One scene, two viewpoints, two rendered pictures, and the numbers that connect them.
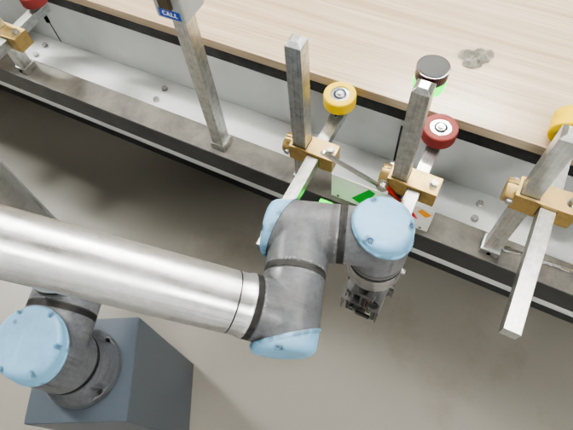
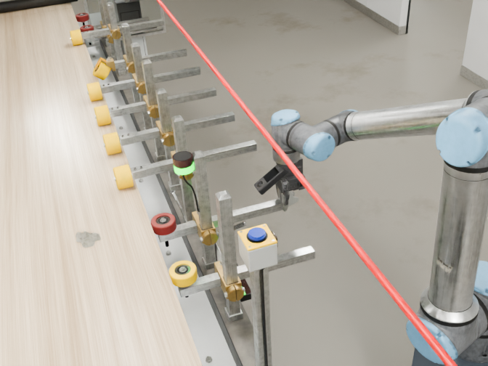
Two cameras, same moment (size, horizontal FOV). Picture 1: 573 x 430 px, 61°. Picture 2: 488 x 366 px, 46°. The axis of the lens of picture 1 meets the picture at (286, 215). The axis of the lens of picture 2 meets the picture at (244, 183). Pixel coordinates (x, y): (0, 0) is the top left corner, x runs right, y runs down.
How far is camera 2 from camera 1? 1.83 m
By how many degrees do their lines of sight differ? 79
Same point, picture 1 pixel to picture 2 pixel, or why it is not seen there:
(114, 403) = not seen: hidden behind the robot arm
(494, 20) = (38, 250)
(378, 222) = (287, 114)
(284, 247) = (327, 126)
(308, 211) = (307, 130)
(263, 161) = (249, 344)
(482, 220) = (166, 250)
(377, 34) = (104, 291)
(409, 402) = not seen: hidden behind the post
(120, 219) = not seen: outside the picture
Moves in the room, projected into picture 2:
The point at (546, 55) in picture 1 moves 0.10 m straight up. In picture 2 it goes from (58, 217) to (51, 192)
